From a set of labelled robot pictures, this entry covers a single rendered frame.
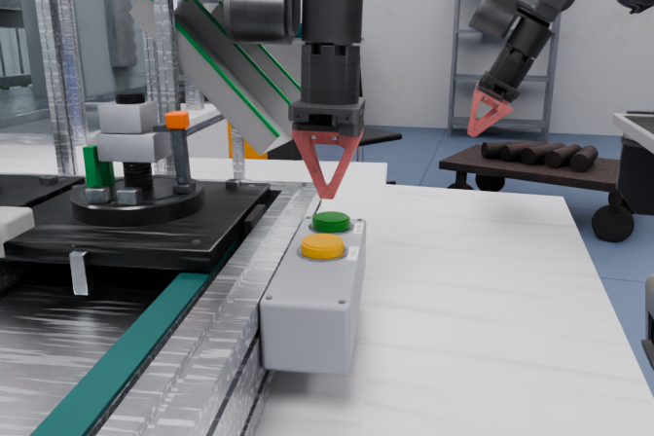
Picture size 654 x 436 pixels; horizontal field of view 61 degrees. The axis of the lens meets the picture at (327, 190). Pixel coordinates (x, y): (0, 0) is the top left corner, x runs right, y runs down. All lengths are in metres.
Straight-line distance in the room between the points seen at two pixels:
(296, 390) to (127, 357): 0.16
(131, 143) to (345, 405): 0.33
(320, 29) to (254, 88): 0.42
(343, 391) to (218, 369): 0.17
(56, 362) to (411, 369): 0.30
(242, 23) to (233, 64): 0.40
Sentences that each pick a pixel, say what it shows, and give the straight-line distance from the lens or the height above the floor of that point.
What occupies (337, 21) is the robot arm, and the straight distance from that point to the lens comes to 0.52.
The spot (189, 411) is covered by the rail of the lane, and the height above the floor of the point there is 0.96.
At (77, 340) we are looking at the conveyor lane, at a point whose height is 0.92.
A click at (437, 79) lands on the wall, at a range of 7.37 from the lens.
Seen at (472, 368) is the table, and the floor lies 0.86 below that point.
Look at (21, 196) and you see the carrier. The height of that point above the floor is 0.97.
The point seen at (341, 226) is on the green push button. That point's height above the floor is 0.97.
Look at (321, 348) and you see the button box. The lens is 0.44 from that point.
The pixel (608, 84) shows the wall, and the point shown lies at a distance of 7.47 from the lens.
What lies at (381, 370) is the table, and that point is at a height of 0.86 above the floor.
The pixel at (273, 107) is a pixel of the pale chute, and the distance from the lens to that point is 0.92.
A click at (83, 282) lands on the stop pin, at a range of 0.55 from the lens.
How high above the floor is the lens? 1.15
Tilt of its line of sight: 16 degrees down
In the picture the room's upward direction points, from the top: straight up
